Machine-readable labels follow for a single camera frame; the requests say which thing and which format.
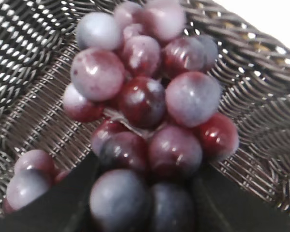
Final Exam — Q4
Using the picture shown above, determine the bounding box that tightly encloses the dark brown wicker basket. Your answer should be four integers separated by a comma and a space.
0, 0, 290, 219

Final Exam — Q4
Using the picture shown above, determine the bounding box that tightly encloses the purple red grape bunch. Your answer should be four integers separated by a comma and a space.
2, 0, 240, 232

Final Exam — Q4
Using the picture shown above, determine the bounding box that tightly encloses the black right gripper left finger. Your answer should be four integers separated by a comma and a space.
0, 154, 99, 232

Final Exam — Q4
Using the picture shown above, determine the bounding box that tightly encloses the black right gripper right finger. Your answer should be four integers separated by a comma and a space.
192, 166, 290, 232

